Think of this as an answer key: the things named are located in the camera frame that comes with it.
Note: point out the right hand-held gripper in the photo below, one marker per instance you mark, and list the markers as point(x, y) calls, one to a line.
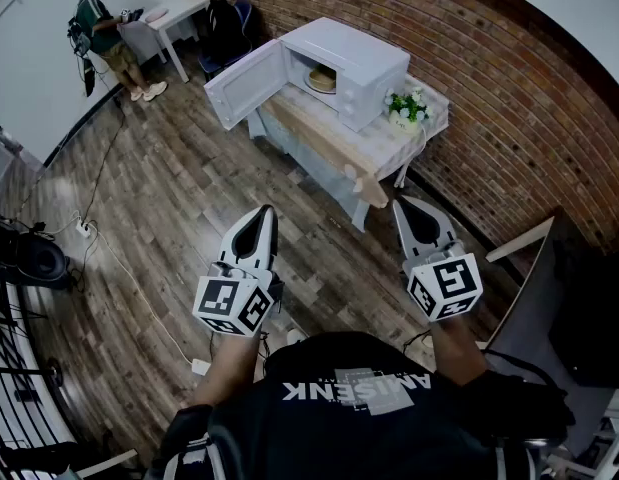
point(454, 278)

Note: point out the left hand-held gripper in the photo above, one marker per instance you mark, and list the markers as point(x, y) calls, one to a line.
point(214, 298)

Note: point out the beige plate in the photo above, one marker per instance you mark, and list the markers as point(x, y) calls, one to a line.
point(321, 78)

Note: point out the white microwave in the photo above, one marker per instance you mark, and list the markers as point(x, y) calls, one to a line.
point(339, 43)

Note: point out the person's left forearm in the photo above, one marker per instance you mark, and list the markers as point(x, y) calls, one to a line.
point(229, 368)

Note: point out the person's right forearm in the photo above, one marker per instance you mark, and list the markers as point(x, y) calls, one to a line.
point(456, 353)

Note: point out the person's left white shoe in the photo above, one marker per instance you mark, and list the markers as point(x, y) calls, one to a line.
point(296, 336)

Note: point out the white power adapter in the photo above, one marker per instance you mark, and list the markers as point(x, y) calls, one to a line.
point(200, 367)

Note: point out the white flowers in pot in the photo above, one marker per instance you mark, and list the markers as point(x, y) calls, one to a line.
point(406, 108)

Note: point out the table with white tablecloth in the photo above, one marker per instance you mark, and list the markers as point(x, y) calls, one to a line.
point(314, 133)

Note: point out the dark desk with wooden edge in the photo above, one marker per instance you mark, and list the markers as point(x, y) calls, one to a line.
point(539, 308)

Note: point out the white power strip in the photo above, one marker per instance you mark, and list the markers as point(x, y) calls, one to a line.
point(83, 228)

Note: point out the person's black printed shirt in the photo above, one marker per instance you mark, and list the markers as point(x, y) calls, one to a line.
point(349, 428)

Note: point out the black round device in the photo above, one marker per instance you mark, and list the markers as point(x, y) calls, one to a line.
point(39, 260)

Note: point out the black backpack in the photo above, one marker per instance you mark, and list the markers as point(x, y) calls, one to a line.
point(224, 28)

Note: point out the blue chair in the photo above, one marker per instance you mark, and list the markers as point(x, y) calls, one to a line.
point(246, 18)

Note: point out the white desk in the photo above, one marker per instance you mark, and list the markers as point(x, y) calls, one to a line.
point(179, 10)

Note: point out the pink plate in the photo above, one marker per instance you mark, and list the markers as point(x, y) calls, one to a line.
point(156, 15)

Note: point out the black metal rack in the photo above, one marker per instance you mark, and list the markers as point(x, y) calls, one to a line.
point(4, 368)

